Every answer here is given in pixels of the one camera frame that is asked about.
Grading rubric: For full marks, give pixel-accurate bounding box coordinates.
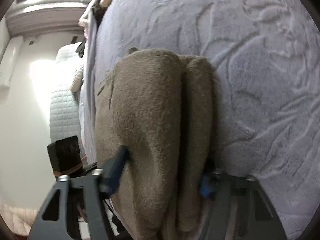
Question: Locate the pink small garment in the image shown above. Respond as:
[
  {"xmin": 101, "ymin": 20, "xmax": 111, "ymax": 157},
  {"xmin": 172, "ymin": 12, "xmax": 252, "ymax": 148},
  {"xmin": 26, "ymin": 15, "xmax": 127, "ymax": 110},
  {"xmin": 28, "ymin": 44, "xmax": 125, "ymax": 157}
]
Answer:
[{"xmin": 78, "ymin": 12, "xmax": 90, "ymax": 39}]

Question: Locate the lavender smooth blanket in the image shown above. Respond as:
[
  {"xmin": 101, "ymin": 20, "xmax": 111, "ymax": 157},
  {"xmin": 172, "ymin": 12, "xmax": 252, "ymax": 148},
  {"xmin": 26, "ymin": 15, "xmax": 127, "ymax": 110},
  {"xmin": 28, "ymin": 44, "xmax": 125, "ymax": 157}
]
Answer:
[{"xmin": 80, "ymin": 12, "xmax": 98, "ymax": 164}]

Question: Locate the white air conditioner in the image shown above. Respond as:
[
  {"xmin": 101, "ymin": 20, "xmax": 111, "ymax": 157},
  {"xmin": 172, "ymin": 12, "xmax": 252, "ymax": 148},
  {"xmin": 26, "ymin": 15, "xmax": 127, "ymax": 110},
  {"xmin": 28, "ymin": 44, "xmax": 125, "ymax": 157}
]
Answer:
[{"xmin": 0, "ymin": 36, "xmax": 24, "ymax": 89}]

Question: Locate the white pillow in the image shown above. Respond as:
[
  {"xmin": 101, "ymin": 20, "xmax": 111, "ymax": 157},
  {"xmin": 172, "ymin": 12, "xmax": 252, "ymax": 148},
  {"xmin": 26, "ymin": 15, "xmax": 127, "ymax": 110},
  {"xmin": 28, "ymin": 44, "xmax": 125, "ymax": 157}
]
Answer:
[{"xmin": 70, "ymin": 65, "xmax": 84, "ymax": 93}]

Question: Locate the brown knit sweater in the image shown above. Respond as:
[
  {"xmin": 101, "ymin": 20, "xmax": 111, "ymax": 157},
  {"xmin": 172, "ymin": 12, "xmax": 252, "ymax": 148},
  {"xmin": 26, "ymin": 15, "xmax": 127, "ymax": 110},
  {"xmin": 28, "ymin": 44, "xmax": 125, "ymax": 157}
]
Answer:
[{"xmin": 95, "ymin": 49, "xmax": 214, "ymax": 239}]

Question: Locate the grey quilted headboard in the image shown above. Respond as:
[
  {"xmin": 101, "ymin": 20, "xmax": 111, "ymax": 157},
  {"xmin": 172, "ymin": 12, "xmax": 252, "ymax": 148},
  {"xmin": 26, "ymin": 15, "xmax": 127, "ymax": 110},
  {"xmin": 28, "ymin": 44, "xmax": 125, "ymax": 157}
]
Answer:
[{"xmin": 49, "ymin": 42, "xmax": 82, "ymax": 142}]

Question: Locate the lavender embossed bed cover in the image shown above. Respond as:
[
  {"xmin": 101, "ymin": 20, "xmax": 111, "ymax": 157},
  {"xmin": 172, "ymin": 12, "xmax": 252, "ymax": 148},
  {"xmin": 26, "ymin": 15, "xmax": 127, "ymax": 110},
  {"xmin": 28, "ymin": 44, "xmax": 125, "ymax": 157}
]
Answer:
[{"xmin": 95, "ymin": 0, "xmax": 319, "ymax": 239}]

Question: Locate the black object by pillow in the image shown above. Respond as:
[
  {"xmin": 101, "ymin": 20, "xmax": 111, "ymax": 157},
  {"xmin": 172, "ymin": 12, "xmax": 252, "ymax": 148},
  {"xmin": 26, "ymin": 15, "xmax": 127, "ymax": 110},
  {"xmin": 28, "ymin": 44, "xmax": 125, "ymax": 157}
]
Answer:
[{"xmin": 76, "ymin": 38, "xmax": 87, "ymax": 58}]

